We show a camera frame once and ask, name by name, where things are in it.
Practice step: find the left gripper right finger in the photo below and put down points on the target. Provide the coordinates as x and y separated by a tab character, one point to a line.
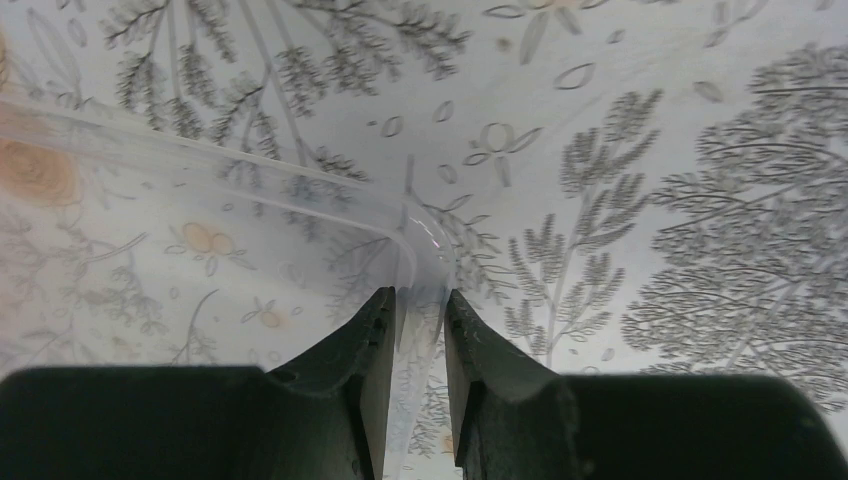
503	404

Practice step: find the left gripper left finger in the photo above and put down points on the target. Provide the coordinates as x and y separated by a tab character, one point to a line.
329	412

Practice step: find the floral tablecloth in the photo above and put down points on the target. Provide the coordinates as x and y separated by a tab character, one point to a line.
648	198

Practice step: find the clear plastic container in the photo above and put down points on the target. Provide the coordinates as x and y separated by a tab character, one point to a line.
149	283

